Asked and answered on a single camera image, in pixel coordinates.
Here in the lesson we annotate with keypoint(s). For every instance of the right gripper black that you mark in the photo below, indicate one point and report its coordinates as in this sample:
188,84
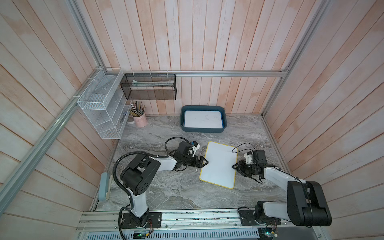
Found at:
242,163

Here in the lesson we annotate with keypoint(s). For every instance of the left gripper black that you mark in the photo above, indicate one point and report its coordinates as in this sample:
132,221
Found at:
195,160

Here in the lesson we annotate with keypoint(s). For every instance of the yellow whiteboard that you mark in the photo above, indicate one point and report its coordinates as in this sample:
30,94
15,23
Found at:
219,170

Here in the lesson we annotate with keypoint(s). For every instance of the blue whiteboard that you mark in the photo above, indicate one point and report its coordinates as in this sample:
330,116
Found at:
203,119

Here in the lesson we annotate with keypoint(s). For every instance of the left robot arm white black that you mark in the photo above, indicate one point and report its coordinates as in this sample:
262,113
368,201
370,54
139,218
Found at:
134,172

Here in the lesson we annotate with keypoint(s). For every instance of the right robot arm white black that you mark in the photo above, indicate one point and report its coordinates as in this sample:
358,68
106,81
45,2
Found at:
306,204

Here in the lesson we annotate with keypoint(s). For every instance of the teal plastic storage box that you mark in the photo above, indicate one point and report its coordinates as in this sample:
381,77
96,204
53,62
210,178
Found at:
203,108

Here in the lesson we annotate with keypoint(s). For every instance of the pink pencil cup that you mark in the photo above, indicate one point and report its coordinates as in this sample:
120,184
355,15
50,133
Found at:
137,111

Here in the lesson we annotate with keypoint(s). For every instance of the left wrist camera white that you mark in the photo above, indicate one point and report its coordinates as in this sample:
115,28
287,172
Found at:
194,148

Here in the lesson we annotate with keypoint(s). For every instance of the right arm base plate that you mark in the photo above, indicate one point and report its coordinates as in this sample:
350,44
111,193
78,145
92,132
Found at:
250,217

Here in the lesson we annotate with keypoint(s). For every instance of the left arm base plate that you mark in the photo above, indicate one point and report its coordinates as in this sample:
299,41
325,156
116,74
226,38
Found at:
151,219

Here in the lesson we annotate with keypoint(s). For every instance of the black mesh wall basket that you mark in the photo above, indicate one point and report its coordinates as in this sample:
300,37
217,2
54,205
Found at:
149,87

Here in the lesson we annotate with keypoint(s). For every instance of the white wire mesh shelf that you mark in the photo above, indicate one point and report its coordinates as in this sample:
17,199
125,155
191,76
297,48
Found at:
104,103

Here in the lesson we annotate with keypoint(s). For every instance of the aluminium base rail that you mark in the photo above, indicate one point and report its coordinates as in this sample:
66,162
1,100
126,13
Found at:
107,221

